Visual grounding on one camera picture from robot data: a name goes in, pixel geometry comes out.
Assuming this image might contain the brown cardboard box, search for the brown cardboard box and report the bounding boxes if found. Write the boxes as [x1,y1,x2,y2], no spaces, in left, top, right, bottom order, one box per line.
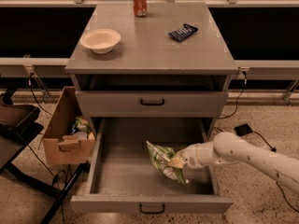
[43,87,95,164]

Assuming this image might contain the black cable at cabinet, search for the black cable at cabinet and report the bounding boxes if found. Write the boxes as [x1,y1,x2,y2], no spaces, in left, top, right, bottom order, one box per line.
[218,70,249,120]

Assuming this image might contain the dark blue snack packet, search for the dark blue snack packet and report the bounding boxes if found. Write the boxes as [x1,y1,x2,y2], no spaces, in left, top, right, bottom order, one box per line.
[168,23,198,43]

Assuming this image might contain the black cable left floor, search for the black cable left floor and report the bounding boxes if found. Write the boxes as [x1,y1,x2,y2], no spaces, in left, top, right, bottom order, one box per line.
[27,73,68,224]

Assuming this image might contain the black power adapter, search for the black power adapter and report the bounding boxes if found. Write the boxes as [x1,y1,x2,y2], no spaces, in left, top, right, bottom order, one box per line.
[234,124,253,136]

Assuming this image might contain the beige paper bowl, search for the beige paper bowl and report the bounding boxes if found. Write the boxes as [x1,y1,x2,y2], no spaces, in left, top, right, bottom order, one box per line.
[80,29,121,54]

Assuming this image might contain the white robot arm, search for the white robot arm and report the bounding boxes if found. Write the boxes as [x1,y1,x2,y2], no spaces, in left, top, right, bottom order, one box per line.
[167,132,299,194]

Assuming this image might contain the closed grey upper drawer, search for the closed grey upper drawer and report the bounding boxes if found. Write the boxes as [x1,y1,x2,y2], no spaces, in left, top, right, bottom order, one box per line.
[76,91,227,118]

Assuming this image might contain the open grey bottom drawer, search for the open grey bottom drawer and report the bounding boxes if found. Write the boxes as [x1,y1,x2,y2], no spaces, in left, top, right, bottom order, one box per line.
[71,118,233,215]

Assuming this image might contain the orange soda can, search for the orange soda can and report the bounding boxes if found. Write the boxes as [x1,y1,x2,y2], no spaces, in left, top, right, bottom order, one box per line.
[133,0,147,17]

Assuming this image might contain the snack bags in box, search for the snack bags in box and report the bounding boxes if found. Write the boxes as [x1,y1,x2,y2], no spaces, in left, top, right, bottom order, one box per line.
[69,116,94,140]

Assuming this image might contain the grey drawer cabinet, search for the grey drawer cabinet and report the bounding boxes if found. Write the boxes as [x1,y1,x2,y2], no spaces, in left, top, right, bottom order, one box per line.
[65,1,237,137]

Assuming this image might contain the black adapter cable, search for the black adapter cable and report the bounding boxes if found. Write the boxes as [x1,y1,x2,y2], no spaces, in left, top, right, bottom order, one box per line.
[214,126,299,214]

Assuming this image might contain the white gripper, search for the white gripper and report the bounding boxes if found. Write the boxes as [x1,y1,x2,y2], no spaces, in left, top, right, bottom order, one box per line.
[167,144,203,170]

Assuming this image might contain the black folding stand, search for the black folding stand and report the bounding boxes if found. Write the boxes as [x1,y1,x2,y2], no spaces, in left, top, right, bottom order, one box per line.
[0,89,89,224]

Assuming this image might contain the green jalapeno chip bag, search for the green jalapeno chip bag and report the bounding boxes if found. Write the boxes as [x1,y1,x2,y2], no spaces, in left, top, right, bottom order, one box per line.
[147,142,189,185]

